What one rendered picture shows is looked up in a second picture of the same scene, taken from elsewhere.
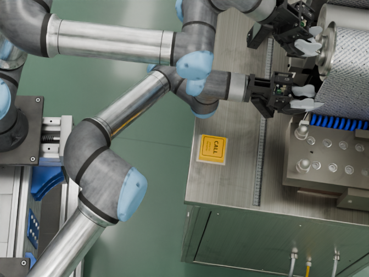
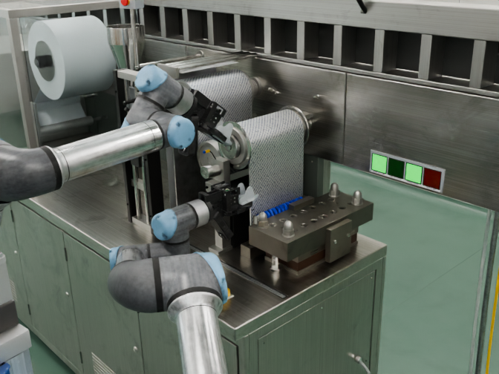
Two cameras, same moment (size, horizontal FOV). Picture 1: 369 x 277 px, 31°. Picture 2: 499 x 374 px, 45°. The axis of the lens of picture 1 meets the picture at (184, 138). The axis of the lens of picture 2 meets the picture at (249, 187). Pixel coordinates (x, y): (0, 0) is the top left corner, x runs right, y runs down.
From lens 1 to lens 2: 1.24 m
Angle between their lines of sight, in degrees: 52
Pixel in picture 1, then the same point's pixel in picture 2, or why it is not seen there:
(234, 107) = not seen: hidden behind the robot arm
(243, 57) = not seen: hidden behind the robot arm
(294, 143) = (266, 231)
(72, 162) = (142, 276)
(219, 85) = (186, 209)
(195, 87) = (171, 220)
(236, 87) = (198, 204)
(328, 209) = (327, 268)
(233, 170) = (243, 294)
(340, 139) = (287, 215)
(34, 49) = (47, 170)
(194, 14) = (148, 111)
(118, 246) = not seen: outside the picture
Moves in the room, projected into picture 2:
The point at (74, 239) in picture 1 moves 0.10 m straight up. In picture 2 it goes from (206, 330) to (203, 286)
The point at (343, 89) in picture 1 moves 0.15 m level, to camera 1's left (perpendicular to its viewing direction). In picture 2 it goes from (263, 166) to (225, 179)
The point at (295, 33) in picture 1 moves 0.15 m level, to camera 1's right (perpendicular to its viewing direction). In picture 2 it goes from (213, 117) to (253, 107)
